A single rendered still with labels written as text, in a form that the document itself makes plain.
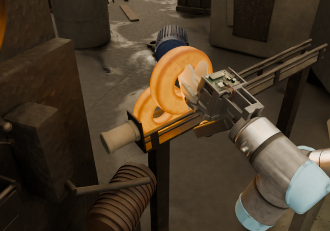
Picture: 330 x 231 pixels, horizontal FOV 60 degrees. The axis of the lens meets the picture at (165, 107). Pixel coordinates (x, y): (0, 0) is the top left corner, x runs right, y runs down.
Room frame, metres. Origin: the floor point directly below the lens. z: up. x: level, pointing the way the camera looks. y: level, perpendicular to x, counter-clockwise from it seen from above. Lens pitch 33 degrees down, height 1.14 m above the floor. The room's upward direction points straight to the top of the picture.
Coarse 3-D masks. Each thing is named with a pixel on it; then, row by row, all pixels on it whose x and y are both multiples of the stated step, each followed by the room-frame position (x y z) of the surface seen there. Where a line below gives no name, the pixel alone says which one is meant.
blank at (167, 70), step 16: (176, 48) 0.58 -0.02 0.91; (192, 48) 0.58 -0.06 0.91; (160, 64) 0.55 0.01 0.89; (176, 64) 0.55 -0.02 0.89; (192, 64) 0.57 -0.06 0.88; (208, 64) 0.60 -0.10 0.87; (160, 80) 0.52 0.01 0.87; (160, 96) 0.52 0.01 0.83; (176, 96) 0.55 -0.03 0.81; (176, 112) 0.54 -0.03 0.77
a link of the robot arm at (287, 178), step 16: (272, 144) 0.35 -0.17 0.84; (288, 144) 0.35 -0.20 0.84; (256, 160) 0.34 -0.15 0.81; (272, 160) 0.33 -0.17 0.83; (288, 160) 0.32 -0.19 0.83; (304, 160) 0.32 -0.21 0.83; (256, 176) 0.35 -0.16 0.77; (272, 176) 0.32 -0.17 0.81; (288, 176) 0.30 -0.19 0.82; (304, 176) 0.30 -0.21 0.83; (320, 176) 0.30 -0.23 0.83; (272, 192) 0.31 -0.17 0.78; (288, 192) 0.29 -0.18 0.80; (304, 192) 0.28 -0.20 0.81; (320, 192) 0.28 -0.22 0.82; (304, 208) 0.27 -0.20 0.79
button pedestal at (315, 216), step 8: (328, 120) 0.78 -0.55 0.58; (328, 128) 0.74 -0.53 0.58; (320, 200) 0.64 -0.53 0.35; (328, 200) 0.61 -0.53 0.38; (312, 208) 0.68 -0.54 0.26; (320, 208) 0.62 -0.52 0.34; (328, 208) 0.61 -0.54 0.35; (312, 216) 0.65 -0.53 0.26; (320, 216) 0.61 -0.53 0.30; (328, 216) 0.60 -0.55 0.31; (304, 224) 0.68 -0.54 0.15; (312, 224) 0.62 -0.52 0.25; (320, 224) 0.61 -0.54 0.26; (328, 224) 0.60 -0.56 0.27
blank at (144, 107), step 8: (176, 88) 0.66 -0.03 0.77; (144, 96) 0.63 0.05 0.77; (136, 104) 0.62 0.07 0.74; (144, 104) 0.61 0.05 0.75; (152, 104) 0.62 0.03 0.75; (136, 112) 0.61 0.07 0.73; (144, 112) 0.61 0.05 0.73; (152, 112) 0.62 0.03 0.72; (144, 120) 0.61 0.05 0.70; (152, 120) 0.62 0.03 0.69; (160, 120) 0.65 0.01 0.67; (168, 120) 0.65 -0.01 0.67; (144, 128) 0.61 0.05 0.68; (152, 128) 0.62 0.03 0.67
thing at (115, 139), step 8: (128, 120) 0.62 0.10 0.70; (120, 128) 0.58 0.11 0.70; (128, 128) 0.59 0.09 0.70; (136, 128) 0.59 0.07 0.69; (104, 136) 0.55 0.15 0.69; (112, 136) 0.56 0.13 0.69; (120, 136) 0.56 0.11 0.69; (128, 136) 0.57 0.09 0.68; (136, 136) 0.58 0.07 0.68; (104, 144) 0.56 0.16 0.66; (112, 144) 0.54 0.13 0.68; (120, 144) 0.55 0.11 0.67; (112, 152) 0.54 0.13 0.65
